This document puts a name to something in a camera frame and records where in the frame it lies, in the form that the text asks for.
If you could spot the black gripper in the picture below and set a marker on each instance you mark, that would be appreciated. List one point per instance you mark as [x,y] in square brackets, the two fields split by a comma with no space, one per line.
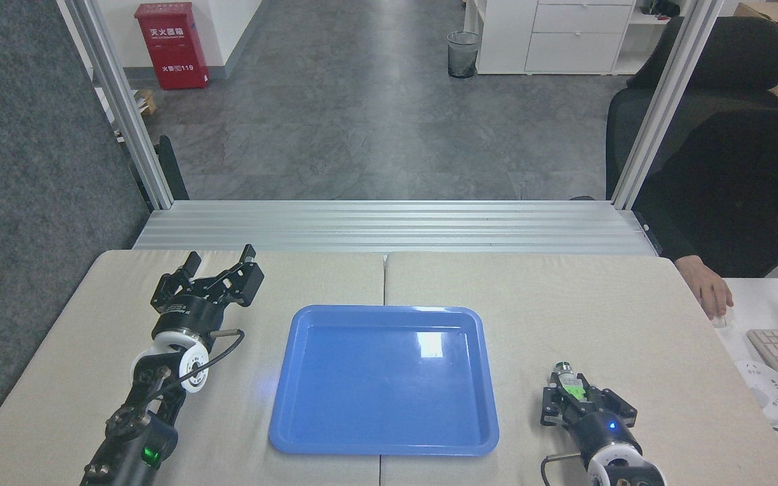
[605,430]
[193,314]

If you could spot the white green switch part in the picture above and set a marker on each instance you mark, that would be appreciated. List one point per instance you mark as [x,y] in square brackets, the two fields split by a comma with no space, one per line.
[570,386]

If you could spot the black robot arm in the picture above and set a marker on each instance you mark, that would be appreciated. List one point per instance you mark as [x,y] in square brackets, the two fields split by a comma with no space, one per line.
[622,469]
[146,418]

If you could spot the blue plastic tray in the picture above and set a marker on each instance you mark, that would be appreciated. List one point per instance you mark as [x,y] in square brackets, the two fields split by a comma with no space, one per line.
[383,379]

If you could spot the person's hand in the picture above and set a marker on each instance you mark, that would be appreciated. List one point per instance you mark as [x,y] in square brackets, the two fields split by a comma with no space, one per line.
[710,287]

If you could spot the white computer mouse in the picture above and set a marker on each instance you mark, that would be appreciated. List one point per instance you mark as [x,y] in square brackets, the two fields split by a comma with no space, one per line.
[723,320]

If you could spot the white round perforated cover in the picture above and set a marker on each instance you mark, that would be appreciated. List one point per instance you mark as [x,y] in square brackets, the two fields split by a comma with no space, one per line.
[770,391]

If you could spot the red fire extinguisher box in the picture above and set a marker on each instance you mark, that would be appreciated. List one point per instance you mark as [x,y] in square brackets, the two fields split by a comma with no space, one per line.
[171,47]

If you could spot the person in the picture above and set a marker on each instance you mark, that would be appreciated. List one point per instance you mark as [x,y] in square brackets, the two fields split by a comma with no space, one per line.
[740,189]

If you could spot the black mesh waste bin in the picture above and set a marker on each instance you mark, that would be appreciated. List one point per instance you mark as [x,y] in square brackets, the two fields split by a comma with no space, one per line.
[462,54]

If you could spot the black office chair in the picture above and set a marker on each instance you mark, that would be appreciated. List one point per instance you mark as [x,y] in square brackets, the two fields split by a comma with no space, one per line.
[706,81]

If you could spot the white drawer cabinet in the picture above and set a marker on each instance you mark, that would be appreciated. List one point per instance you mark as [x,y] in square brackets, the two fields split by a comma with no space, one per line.
[551,34]

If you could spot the black flat bracket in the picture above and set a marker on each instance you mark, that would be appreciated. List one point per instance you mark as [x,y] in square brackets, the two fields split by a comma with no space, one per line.
[173,169]

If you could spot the silver aluminium rail platform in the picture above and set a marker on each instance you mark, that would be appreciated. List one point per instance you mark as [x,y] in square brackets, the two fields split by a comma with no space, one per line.
[389,226]

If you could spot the silver aluminium post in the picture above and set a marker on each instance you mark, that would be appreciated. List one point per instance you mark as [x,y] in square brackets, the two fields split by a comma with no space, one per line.
[666,101]
[122,101]

